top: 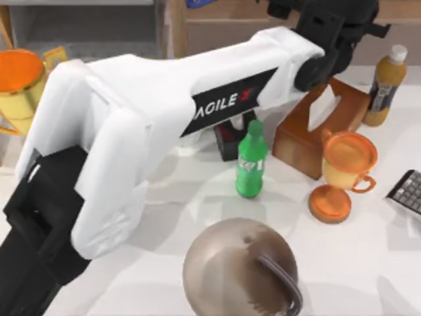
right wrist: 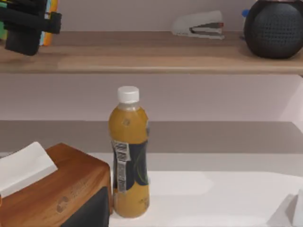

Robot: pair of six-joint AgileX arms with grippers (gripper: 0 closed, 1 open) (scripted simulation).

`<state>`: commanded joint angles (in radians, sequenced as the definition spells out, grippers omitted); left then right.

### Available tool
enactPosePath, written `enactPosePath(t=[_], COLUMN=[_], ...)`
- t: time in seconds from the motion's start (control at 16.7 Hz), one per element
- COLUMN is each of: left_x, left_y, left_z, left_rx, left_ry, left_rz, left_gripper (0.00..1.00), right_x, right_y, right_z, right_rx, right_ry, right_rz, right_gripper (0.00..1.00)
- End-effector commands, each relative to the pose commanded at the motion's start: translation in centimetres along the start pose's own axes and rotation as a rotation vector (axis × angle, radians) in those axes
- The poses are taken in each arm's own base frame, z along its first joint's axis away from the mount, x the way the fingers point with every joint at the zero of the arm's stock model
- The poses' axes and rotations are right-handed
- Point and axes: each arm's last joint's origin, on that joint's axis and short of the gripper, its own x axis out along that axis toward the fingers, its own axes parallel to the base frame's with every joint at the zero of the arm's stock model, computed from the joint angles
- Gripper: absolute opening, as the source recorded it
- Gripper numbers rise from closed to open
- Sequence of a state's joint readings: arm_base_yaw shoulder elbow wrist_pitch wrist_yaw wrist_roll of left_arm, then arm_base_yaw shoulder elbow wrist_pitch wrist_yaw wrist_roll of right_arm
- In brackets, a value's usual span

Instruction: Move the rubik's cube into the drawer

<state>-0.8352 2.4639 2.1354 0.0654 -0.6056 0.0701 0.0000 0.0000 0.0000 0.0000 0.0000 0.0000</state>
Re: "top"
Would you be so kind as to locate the mustard yellow bottle white cap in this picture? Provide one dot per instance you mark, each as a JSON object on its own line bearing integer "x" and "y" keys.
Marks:
{"x": 386, "y": 82}

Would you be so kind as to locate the wooden open shelf cabinet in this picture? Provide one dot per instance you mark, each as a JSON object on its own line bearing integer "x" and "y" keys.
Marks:
{"x": 230, "y": 33}

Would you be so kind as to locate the brown wooden tissue box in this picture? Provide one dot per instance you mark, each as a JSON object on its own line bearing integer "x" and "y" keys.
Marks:
{"x": 296, "y": 141}

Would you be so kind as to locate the blue and yellow object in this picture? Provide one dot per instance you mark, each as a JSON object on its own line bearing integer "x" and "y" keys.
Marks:
{"x": 197, "y": 3}

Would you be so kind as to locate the copper orange trophy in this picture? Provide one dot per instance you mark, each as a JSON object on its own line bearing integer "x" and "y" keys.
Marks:
{"x": 345, "y": 158}

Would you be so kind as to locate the green bottle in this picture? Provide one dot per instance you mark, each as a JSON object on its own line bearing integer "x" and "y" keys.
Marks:
{"x": 250, "y": 164}

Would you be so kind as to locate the black calculator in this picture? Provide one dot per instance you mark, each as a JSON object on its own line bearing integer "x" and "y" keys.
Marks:
{"x": 406, "y": 194}

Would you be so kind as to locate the grey cabinet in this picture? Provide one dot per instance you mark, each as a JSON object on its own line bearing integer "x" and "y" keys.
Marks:
{"x": 98, "y": 26}

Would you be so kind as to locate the yellow trophy orange inside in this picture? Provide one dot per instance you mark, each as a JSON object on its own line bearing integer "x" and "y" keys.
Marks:
{"x": 19, "y": 75}

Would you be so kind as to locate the wooden cupboard side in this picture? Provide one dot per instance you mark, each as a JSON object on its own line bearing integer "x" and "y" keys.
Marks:
{"x": 6, "y": 26}

